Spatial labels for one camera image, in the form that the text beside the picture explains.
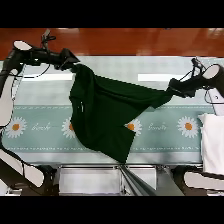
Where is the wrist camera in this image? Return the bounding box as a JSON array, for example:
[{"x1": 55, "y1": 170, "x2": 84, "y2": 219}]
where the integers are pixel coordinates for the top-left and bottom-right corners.
[
  {"x1": 40, "y1": 28, "x2": 57, "y2": 51},
  {"x1": 189, "y1": 57, "x2": 206, "y2": 82}
]

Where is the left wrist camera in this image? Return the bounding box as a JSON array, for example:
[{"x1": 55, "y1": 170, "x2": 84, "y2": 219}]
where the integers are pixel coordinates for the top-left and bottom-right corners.
[{"x1": 40, "y1": 28, "x2": 57, "y2": 51}]

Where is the dark green T-shirt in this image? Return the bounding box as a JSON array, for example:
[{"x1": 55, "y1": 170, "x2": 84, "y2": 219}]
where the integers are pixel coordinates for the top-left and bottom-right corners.
[{"x1": 68, "y1": 63, "x2": 175, "y2": 164}]

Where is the silver frame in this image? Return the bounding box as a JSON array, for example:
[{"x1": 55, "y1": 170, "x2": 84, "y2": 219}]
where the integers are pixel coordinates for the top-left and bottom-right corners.
[{"x1": 0, "y1": 162, "x2": 224, "y2": 197}]

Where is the white garment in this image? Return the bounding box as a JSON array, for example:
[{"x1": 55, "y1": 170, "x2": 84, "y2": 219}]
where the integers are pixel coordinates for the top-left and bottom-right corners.
[{"x1": 197, "y1": 112, "x2": 224, "y2": 176}]

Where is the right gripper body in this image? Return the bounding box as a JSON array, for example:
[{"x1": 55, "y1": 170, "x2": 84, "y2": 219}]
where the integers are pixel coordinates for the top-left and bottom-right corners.
[{"x1": 167, "y1": 76, "x2": 197, "y2": 99}]

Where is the black cable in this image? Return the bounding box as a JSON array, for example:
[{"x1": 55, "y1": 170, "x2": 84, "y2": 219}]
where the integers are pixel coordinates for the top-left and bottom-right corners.
[{"x1": 13, "y1": 63, "x2": 52, "y2": 80}]

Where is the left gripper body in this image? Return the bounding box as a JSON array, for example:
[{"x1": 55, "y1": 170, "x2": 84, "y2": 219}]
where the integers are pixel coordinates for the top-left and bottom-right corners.
[{"x1": 54, "y1": 47, "x2": 81, "y2": 72}]

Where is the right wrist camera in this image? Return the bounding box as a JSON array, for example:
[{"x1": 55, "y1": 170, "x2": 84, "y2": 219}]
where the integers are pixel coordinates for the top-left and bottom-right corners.
[{"x1": 189, "y1": 57, "x2": 206, "y2": 82}]

